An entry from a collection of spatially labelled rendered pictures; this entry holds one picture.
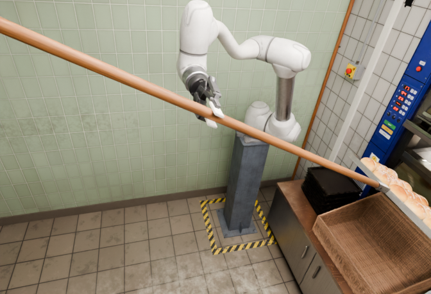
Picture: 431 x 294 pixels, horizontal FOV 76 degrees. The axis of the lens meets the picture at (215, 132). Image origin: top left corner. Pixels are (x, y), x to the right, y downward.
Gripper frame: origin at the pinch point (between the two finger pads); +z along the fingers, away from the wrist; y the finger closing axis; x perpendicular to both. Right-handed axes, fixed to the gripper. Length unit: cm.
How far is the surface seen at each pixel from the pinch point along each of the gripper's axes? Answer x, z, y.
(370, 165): -109, -18, -1
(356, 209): -154, -27, 35
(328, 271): -129, 1, 65
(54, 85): 42, -123, 76
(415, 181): -156, -16, -4
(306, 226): -131, -30, 63
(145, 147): -35, -122, 101
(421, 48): -119, -52, -65
